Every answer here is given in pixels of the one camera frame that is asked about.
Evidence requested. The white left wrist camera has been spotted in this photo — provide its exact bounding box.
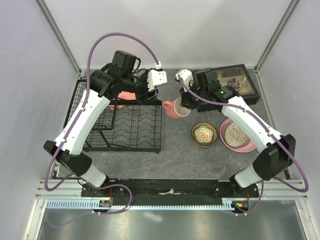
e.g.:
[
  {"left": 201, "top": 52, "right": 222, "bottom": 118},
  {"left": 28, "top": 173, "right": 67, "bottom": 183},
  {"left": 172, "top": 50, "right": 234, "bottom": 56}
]
[{"left": 147, "top": 61, "right": 168, "bottom": 92}]

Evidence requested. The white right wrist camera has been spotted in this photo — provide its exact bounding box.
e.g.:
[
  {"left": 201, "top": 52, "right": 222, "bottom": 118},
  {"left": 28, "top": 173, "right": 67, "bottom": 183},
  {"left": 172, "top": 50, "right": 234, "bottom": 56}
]
[{"left": 175, "top": 69, "right": 194, "bottom": 88}]

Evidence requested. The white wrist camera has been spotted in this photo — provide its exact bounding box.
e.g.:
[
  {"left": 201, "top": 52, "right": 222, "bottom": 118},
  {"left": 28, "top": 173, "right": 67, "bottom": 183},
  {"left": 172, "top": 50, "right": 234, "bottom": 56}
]
[
  {"left": 147, "top": 61, "right": 168, "bottom": 92},
  {"left": 175, "top": 69, "right": 194, "bottom": 88}
]

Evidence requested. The dark floral fabric rosette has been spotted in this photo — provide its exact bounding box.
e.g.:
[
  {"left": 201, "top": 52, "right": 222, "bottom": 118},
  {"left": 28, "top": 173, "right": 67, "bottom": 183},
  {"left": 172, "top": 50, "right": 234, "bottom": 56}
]
[{"left": 227, "top": 77, "right": 241, "bottom": 92}]

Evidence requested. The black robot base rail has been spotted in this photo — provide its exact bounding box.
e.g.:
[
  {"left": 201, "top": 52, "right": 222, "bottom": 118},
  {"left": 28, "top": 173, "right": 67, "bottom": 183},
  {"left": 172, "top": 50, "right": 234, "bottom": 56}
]
[{"left": 81, "top": 178, "right": 259, "bottom": 207}]

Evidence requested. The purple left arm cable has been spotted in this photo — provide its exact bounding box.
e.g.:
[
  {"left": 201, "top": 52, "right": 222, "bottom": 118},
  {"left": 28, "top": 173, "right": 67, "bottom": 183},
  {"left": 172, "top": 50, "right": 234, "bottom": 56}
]
[{"left": 43, "top": 32, "right": 162, "bottom": 228}]

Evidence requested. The small white patterned bowl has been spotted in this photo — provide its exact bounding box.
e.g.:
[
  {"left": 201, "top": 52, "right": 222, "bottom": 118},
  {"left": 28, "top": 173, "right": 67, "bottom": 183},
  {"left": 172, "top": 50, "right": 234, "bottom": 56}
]
[{"left": 194, "top": 125, "right": 214, "bottom": 144}]

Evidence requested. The black compartment display box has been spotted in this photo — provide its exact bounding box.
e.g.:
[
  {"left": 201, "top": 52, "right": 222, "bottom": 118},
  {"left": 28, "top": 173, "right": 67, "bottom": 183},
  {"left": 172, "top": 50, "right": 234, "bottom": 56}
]
[{"left": 192, "top": 64, "right": 261, "bottom": 105}]

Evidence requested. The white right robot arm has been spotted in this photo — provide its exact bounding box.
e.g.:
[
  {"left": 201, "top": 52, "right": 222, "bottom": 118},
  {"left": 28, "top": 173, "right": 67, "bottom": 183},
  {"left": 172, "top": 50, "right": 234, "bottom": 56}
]
[{"left": 175, "top": 68, "right": 296, "bottom": 197}]

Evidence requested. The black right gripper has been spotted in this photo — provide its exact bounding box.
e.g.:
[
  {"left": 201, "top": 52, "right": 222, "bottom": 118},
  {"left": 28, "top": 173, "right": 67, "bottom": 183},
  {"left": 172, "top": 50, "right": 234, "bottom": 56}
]
[{"left": 178, "top": 81, "right": 208, "bottom": 110}]

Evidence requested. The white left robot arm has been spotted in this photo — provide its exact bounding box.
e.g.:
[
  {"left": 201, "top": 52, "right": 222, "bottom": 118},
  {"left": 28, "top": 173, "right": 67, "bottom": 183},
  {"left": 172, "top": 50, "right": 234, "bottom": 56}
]
[{"left": 43, "top": 50, "right": 166, "bottom": 197}]

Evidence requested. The pink folded cloth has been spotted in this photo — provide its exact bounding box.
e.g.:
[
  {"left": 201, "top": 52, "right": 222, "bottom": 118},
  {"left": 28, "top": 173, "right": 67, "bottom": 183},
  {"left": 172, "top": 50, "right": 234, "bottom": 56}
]
[{"left": 107, "top": 72, "right": 138, "bottom": 111}]

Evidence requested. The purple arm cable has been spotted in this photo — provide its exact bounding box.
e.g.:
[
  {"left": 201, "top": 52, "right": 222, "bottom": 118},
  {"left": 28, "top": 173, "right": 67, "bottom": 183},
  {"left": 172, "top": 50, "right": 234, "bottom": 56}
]
[
  {"left": 175, "top": 74, "right": 310, "bottom": 217},
  {"left": 43, "top": 32, "right": 162, "bottom": 228}
]

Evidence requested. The black wire dish rack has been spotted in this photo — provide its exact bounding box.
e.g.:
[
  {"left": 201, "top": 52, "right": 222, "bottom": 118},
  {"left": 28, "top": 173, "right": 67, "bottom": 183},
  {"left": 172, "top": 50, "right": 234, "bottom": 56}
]
[{"left": 64, "top": 77, "right": 162, "bottom": 153}]

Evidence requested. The pink plate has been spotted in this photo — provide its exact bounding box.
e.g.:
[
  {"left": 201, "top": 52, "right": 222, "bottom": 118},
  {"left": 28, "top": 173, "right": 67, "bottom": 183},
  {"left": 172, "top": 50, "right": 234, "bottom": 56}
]
[{"left": 219, "top": 118, "right": 256, "bottom": 153}]

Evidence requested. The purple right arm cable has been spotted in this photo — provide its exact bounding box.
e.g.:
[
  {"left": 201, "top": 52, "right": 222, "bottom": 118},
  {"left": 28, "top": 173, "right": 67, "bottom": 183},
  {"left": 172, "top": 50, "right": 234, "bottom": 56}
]
[{"left": 175, "top": 74, "right": 310, "bottom": 217}]

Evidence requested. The brown floral bowl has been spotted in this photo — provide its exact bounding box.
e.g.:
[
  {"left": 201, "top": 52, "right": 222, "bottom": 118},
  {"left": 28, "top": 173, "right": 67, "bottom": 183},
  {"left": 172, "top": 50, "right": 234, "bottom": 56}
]
[{"left": 191, "top": 122, "right": 218, "bottom": 147}]

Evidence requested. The speckled ceramic plate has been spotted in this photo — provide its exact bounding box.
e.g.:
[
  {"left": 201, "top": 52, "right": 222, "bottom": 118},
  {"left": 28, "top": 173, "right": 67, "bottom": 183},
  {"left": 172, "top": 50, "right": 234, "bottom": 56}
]
[{"left": 224, "top": 121, "right": 249, "bottom": 148}]

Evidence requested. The pink ceramic mug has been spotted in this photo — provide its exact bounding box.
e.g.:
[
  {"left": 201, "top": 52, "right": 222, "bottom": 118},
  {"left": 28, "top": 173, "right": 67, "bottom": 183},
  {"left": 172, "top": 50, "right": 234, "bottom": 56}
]
[{"left": 162, "top": 97, "right": 191, "bottom": 119}]

